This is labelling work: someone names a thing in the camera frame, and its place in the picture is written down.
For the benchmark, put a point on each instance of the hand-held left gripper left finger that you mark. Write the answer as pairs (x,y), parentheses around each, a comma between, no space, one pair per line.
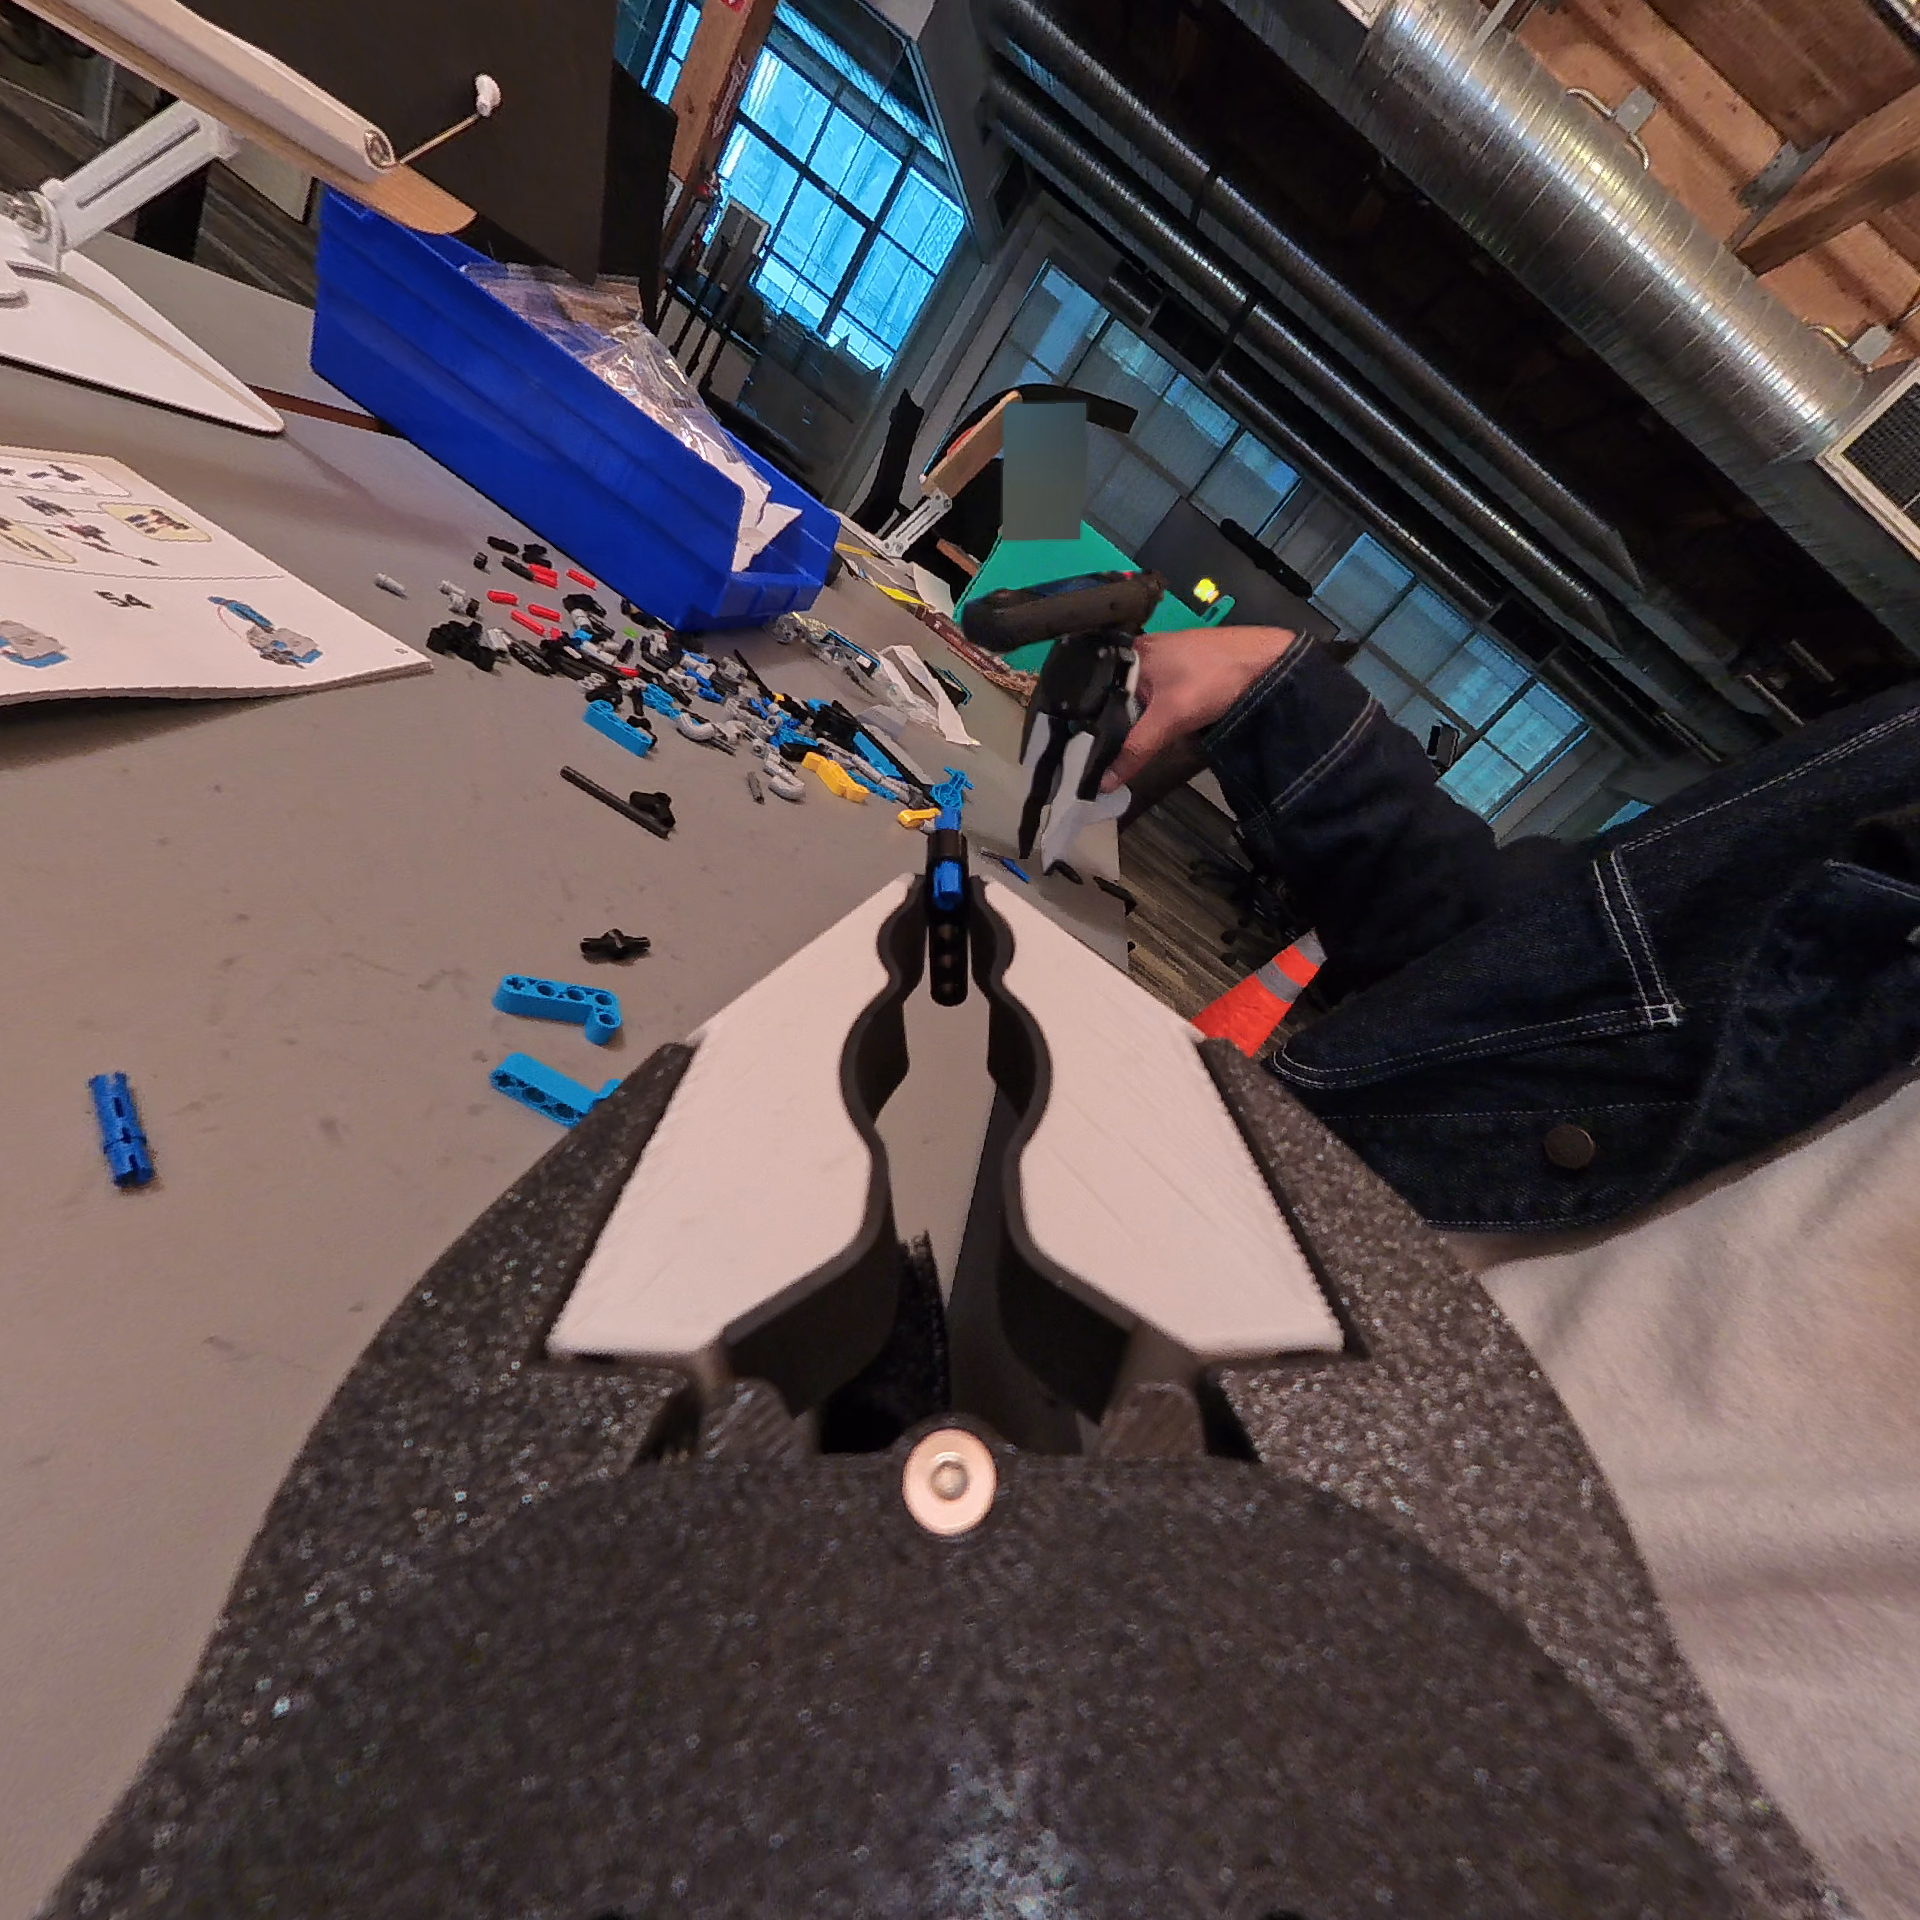
(718,1185)

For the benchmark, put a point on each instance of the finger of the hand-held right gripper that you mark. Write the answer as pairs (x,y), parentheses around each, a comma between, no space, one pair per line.
(1089,823)
(1042,780)

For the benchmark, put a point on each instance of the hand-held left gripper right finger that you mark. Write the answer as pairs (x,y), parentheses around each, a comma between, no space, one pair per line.
(1170,1185)

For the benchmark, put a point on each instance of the short black ridged beam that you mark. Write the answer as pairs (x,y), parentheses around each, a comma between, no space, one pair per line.
(949,962)

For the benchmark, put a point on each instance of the blue L-shaped beam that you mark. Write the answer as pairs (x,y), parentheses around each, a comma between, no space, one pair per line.
(617,730)
(559,1003)

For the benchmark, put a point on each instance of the pile of small brick parts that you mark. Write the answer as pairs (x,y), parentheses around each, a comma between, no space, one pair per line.
(674,674)

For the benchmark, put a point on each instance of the person's right forearm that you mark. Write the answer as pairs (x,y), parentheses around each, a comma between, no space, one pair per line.
(1335,795)

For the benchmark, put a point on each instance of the grey desk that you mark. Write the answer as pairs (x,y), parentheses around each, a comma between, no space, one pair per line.
(302,899)

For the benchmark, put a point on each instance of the person's right hand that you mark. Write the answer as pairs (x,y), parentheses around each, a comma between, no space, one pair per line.
(1198,690)

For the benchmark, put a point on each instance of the blue cross-shaped bar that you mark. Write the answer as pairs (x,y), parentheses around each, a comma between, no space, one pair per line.
(949,790)

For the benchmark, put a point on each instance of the green flat panel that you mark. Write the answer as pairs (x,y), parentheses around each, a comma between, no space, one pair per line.
(1020,593)

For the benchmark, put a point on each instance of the crumpled white paper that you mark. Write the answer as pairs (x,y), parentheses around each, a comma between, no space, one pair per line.
(914,683)

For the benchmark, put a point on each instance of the blue straight beam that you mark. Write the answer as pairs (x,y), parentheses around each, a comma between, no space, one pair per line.
(543,1087)

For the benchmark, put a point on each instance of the yellow angled beam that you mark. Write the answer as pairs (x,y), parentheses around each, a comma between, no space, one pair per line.
(835,773)

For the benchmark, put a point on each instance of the orange traffic cone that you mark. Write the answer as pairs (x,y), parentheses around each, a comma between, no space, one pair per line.
(1269,995)

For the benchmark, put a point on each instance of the small black connector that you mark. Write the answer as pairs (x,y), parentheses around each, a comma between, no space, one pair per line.
(615,943)

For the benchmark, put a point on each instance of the black angle connector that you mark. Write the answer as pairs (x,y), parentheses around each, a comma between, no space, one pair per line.
(653,815)

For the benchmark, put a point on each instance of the black axle rod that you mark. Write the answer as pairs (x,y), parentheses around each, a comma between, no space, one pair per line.
(607,790)

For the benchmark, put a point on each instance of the dark denim jacket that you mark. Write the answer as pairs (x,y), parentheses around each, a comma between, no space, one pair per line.
(1651,962)

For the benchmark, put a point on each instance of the large window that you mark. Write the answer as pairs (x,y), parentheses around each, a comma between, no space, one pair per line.
(825,194)

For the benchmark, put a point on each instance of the clear parts bag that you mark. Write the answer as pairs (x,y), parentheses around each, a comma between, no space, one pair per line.
(630,359)

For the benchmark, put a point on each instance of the blue plastic bin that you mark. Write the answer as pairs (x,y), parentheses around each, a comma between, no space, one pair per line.
(525,404)

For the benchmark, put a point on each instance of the white shirt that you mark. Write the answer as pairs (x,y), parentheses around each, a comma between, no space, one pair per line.
(1772,1425)

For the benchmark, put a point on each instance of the dark flat panel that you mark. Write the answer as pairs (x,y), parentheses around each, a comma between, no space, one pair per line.
(511,104)

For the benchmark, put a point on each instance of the open instruction booklet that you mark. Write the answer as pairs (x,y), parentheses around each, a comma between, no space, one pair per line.
(151,599)

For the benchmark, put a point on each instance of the white laptop stand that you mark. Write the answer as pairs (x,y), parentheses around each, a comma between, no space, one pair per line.
(117,301)

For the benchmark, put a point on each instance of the metal ventilation duct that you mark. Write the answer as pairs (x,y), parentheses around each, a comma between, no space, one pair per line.
(1621,194)

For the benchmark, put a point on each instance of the duct vent grille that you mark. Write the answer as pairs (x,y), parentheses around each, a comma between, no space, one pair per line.
(1882,464)

